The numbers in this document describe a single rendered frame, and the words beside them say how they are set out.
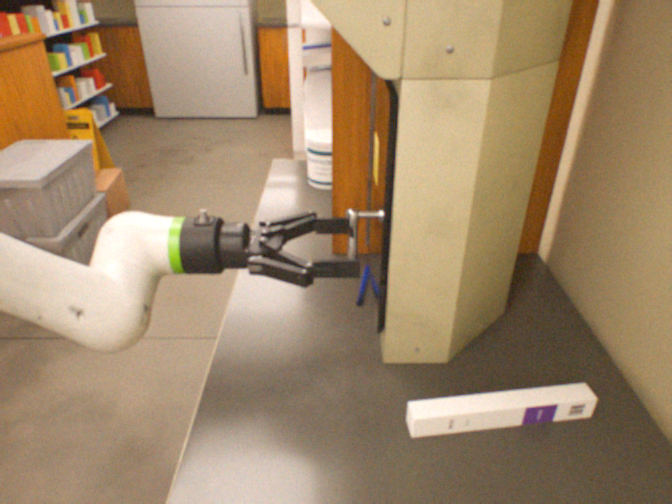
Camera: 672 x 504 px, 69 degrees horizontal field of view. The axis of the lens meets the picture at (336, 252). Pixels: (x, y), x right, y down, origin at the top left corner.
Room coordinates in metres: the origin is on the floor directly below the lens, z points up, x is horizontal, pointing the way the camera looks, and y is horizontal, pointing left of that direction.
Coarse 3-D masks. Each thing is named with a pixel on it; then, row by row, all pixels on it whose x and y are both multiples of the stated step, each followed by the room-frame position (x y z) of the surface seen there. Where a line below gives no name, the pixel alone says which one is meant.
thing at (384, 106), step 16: (384, 80) 0.73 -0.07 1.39; (384, 96) 0.71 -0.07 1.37; (384, 112) 0.70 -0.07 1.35; (384, 128) 0.69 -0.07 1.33; (384, 144) 0.67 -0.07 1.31; (384, 160) 0.66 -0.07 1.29; (384, 176) 0.65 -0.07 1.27; (384, 192) 0.64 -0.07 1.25; (384, 208) 0.63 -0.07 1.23; (384, 224) 0.63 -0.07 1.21; (368, 240) 0.91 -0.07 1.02; (384, 240) 0.63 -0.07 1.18; (368, 256) 0.89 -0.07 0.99; (384, 256) 0.63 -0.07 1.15; (384, 272) 0.63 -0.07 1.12
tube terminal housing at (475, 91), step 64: (448, 0) 0.63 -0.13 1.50; (512, 0) 0.64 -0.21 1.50; (448, 64) 0.63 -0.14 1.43; (512, 64) 0.66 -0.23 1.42; (448, 128) 0.63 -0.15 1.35; (512, 128) 0.69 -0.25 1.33; (448, 192) 0.63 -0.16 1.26; (512, 192) 0.72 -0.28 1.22; (448, 256) 0.63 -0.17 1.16; (512, 256) 0.75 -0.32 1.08; (448, 320) 0.63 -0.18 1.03
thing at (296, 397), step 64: (320, 192) 1.35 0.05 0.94; (320, 256) 0.98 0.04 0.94; (256, 320) 0.74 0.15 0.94; (320, 320) 0.74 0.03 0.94; (512, 320) 0.74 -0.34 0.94; (576, 320) 0.74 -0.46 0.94; (256, 384) 0.58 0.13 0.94; (320, 384) 0.58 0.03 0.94; (384, 384) 0.58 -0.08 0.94; (448, 384) 0.58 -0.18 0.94; (512, 384) 0.58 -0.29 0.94; (192, 448) 0.46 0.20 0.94; (256, 448) 0.46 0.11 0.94; (320, 448) 0.46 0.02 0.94; (384, 448) 0.46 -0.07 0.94; (448, 448) 0.46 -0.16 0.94; (512, 448) 0.46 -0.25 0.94; (576, 448) 0.46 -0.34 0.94; (640, 448) 0.46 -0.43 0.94
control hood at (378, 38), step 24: (312, 0) 0.63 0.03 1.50; (336, 0) 0.63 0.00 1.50; (360, 0) 0.63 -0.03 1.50; (384, 0) 0.63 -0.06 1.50; (336, 24) 0.63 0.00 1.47; (360, 24) 0.63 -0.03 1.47; (384, 24) 0.63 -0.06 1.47; (360, 48) 0.63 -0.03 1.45; (384, 48) 0.63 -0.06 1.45; (384, 72) 0.63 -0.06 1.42
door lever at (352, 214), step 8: (352, 208) 0.68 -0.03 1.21; (352, 216) 0.67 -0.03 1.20; (360, 216) 0.67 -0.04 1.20; (368, 216) 0.67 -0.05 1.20; (376, 216) 0.67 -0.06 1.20; (352, 224) 0.67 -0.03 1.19; (352, 232) 0.67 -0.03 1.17; (352, 240) 0.67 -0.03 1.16; (352, 248) 0.67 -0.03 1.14; (352, 256) 0.67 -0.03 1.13
